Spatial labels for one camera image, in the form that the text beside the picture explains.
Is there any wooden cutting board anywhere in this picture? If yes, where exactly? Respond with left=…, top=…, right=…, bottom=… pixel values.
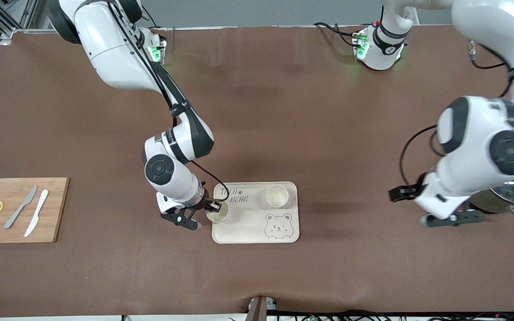
left=0, top=177, right=70, bottom=243

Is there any black left base cable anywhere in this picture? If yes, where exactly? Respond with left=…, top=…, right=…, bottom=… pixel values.
left=314, top=21, right=365, bottom=48

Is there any aluminium frame profile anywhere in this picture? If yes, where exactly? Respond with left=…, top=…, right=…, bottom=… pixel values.
left=0, top=0, right=39, bottom=41

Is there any grey plastic knife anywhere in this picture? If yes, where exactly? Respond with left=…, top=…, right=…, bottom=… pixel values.
left=4, top=185, right=38, bottom=229

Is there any metal table edge bracket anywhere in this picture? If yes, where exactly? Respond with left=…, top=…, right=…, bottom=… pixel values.
left=247, top=296, right=278, bottom=321

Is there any white plastic knife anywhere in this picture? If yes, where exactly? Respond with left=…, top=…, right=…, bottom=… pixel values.
left=24, top=189, right=49, bottom=237

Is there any cream bear print tray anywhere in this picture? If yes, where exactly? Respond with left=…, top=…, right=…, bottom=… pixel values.
left=212, top=181, right=300, bottom=244

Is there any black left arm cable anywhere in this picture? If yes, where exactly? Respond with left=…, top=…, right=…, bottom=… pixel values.
left=399, top=39, right=514, bottom=190

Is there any brown table cover mat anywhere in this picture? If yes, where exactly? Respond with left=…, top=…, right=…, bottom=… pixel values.
left=0, top=25, right=514, bottom=318

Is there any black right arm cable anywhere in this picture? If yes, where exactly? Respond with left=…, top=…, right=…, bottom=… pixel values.
left=105, top=0, right=231, bottom=210

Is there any white IKEA cup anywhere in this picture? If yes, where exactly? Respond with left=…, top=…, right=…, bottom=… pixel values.
left=206, top=201, right=230, bottom=223
left=266, top=185, right=289, bottom=208

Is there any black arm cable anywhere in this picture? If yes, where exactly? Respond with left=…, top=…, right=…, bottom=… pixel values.
left=399, top=39, right=514, bottom=190
left=105, top=0, right=231, bottom=210

